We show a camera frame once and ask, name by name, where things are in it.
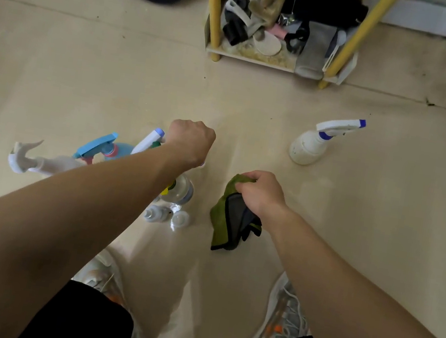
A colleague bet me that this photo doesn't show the person's right hand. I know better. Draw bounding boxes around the person's right hand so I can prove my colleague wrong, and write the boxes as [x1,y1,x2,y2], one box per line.
[228,166,293,229]

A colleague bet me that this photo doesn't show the person's left hand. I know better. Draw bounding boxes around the person's left hand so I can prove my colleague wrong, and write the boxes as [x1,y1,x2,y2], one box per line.
[160,116,219,174]

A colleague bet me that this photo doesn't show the pale blue bottle white sprayer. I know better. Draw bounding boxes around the pale blue bottle white sprayer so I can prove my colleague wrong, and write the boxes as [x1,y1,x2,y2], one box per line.
[129,124,167,160]

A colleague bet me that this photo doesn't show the clear bottle yellow green sprayer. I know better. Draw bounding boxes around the clear bottle yellow green sprayer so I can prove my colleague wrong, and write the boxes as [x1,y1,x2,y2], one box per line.
[157,169,198,209]

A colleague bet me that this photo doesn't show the green microfibre cloth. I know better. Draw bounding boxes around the green microfibre cloth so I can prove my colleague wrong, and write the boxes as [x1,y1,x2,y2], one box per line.
[203,170,271,259]

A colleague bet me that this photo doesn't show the round white bottle blue-tipped sprayer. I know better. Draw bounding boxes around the round white bottle blue-tipped sprayer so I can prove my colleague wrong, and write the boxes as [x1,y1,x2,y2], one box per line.
[287,107,368,176]

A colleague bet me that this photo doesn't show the small white bottle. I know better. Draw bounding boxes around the small white bottle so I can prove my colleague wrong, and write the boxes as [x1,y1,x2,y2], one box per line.
[142,203,174,227]
[169,208,193,232]

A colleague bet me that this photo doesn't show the blue spray bottle pink trigger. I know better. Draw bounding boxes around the blue spray bottle pink trigger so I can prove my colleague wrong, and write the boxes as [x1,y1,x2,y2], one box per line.
[71,125,138,172]

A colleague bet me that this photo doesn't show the white spray bottle teal label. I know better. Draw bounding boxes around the white spray bottle teal label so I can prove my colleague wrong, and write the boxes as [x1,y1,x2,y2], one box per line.
[6,134,89,185]

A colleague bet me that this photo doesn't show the white shelf yellow poles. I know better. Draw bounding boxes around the white shelf yellow poles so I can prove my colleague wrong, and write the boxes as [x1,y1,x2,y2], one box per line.
[188,0,402,101]

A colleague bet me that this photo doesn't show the person's left forearm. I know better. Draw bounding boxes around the person's left forearm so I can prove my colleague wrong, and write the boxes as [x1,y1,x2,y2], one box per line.
[0,119,195,338]

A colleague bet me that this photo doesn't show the person's right forearm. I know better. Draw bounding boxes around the person's right forearm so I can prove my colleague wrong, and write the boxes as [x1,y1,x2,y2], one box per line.
[248,204,446,338]

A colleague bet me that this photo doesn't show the person's right grey shoe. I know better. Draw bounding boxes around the person's right grey shoe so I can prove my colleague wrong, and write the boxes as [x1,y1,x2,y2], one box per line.
[242,266,321,338]

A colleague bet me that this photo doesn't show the person's grey shoe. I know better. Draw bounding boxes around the person's grey shoe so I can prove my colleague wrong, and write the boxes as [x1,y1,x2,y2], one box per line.
[61,242,158,338]
[242,266,321,338]

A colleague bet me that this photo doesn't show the person's left grey shoe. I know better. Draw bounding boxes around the person's left grey shoe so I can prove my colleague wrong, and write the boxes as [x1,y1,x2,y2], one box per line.
[61,242,158,338]

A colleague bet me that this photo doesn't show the black clip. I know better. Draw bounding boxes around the black clip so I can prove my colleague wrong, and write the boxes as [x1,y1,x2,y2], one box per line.
[220,13,253,49]

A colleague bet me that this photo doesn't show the white round disc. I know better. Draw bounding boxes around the white round disc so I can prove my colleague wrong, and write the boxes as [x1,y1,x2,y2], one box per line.
[250,28,285,59]

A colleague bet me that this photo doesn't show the white plastic scoop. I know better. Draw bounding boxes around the white plastic scoop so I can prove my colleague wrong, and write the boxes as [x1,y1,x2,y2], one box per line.
[219,0,268,40]

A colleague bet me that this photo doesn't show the white plastic strip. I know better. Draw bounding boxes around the white plastic strip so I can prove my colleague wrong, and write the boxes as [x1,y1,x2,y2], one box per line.
[321,27,349,76]

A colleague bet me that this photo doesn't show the tan fuzzy glove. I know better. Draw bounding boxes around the tan fuzzy glove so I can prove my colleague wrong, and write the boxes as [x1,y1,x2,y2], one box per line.
[242,0,287,31]

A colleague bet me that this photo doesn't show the black shorts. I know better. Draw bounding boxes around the black shorts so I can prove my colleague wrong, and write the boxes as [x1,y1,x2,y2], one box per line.
[16,272,353,338]

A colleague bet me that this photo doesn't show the pink handle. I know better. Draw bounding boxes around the pink handle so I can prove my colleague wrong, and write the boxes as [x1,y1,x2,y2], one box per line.
[266,22,290,41]

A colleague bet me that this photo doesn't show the black ring grip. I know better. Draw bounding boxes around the black ring grip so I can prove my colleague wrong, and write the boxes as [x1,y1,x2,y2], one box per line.
[282,19,313,57]

